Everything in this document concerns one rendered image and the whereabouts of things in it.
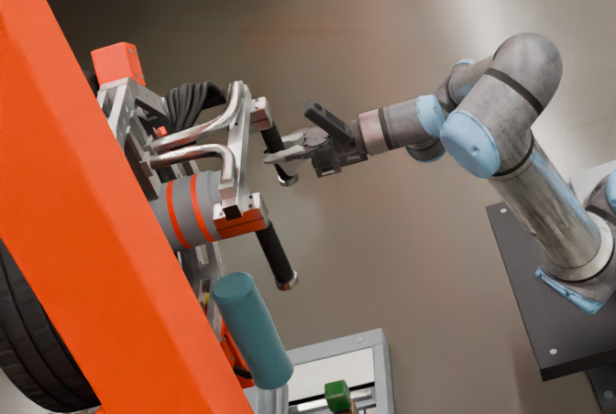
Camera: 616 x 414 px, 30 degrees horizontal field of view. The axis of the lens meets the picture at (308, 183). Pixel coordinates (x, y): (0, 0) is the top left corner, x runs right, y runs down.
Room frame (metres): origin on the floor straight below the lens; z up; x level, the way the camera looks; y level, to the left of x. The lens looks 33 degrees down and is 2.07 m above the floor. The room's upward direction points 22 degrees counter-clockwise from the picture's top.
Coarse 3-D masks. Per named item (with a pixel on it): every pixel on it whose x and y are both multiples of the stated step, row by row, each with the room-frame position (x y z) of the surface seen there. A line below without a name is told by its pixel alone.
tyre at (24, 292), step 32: (96, 96) 2.09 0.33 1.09; (0, 256) 1.73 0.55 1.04; (0, 288) 1.71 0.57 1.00; (0, 320) 1.70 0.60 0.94; (32, 320) 1.68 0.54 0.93; (0, 352) 1.69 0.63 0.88; (32, 352) 1.67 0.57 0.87; (64, 352) 1.66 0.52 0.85; (32, 384) 1.69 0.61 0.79; (64, 384) 1.69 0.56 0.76
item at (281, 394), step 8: (272, 392) 2.14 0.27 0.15; (280, 392) 2.12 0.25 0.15; (288, 392) 2.17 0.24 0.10; (264, 400) 2.12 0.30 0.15; (272, 400) 2.11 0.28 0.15; (280, 400) 2.10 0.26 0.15; (288, 400) 2.14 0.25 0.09; (264, 408) 2.10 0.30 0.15; (272, 408) 2.09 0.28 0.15; (280, 408) 2.07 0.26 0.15; (288, 408) 2.12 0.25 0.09
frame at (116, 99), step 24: (120, 96) 1.98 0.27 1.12; (144, 96) 2.09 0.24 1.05; (120, 120) 1.91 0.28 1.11; (144, 120) 2.16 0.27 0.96; (168, 120) 2.17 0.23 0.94; (120, 144) 1.85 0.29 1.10; (168, 168) 2.18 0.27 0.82; (192, 168) 2.17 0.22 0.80; (192, 264) 2.07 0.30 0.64; (216, 264) 2.05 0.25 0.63; (192, 288) 2.01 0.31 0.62; (216, 312) 1.91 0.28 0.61; (216, 336) 1.84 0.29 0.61
